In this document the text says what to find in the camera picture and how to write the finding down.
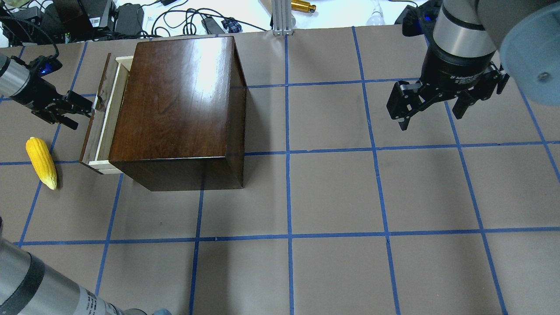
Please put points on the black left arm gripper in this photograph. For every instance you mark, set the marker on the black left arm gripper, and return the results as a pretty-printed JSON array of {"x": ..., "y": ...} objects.
[{"x": 36, "y": 93}]

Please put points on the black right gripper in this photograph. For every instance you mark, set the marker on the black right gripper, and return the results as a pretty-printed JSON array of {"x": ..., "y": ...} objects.
[{"x": 453, "y": 70}]

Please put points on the light wood drawer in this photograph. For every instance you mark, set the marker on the light wood drawer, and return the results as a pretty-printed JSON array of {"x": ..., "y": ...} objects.
[{"x": 104, "y": 115}]

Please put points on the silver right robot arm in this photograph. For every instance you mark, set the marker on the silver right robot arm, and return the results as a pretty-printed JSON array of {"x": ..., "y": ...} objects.
[{"x": 474, "y": 47}]

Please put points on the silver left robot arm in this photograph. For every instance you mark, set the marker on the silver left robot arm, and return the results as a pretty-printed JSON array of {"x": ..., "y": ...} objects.
[{"x": 341, "y": 214}]

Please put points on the yellow corn cob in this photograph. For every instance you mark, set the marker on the yellow corn cob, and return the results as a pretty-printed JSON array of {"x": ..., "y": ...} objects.
[{"x": 42, "y": 162}]

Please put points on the dark wooden drawer cabinet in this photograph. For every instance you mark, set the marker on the dark wooden drawer cabinet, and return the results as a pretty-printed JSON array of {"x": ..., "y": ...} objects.
[{"x": 181, "y": 125}]

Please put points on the black electronics box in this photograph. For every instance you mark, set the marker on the black electronics box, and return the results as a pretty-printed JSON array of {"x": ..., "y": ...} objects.
[{"x": 86, "y": 19}]

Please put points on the black power adapter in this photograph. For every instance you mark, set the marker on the black power adapter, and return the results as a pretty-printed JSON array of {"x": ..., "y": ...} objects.
[{"x": 129, "y": 19}]

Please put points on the gold cylindrical tool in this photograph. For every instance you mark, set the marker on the gold cylindrical tool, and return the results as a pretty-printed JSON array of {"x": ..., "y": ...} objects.
[{"x": 303, "y": 6}]

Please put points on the aluminium frame post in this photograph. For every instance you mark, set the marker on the aluminium frame post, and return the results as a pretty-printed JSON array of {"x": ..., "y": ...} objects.
[{"x": 282, "y": 18}]

